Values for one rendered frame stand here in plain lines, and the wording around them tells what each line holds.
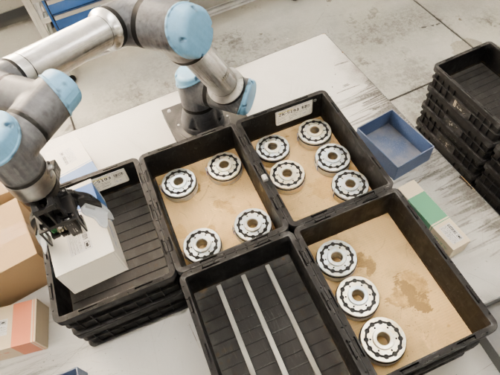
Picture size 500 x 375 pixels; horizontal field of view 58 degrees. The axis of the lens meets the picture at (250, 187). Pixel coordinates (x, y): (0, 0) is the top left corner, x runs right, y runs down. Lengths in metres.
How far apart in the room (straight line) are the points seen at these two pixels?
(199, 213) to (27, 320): 0.54
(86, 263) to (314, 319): 0.55
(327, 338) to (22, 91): 0.82
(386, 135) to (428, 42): 1.62
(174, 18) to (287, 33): 2.18
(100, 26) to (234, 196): 0.58
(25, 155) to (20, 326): 0.71
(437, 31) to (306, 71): 1.58
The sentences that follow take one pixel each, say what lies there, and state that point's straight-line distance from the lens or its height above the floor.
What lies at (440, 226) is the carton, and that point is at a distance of 1.38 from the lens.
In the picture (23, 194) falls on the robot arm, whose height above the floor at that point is 1.34.
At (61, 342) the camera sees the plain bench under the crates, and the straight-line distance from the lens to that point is 1.41.
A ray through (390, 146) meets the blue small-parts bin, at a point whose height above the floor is 0.70.
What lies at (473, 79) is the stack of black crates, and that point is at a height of 0.49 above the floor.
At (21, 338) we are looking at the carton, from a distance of 1.38.
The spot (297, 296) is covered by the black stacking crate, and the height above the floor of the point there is 0.83.
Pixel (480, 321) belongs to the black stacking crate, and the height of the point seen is 0.89.
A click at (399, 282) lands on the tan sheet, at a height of 0.83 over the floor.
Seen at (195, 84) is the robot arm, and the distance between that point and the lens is 1.43.
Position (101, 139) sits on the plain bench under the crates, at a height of 0.70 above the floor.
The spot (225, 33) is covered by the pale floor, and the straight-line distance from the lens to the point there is 3.22.
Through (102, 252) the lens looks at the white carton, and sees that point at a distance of 0.94.
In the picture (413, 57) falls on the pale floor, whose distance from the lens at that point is 3.04.
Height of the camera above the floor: 1.92
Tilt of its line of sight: 56 degrees down
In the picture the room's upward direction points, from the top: 8 degrees counter-clockwise
